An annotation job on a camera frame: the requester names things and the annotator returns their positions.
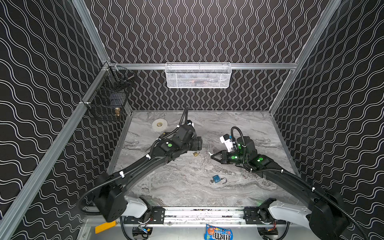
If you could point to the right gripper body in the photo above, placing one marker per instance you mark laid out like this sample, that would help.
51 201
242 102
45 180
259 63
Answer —
222 156

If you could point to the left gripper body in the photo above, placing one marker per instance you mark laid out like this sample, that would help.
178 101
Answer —
198 144

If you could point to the blue padlock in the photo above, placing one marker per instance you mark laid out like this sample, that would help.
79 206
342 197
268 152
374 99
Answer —
217 179

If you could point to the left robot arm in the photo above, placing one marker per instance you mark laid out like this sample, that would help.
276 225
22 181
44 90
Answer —
107 198

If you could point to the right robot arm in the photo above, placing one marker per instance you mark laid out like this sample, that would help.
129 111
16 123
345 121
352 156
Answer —
323 212

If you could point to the white tape roll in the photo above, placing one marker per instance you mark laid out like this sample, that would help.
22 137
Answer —
159 125

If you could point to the brass item in basket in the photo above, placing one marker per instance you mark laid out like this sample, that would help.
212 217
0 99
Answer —
117 112

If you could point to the M&M's candy bag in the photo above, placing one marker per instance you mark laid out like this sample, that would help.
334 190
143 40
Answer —
217 233

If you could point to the yellow block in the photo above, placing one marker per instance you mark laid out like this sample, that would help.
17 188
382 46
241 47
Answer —
105 226

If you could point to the white wire mesh basket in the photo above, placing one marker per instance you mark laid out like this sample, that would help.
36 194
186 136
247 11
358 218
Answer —
198 75

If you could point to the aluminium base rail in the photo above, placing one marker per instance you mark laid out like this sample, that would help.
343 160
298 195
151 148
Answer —
223 216

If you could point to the black wire basket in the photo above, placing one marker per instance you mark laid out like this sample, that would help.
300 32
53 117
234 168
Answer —
111 93

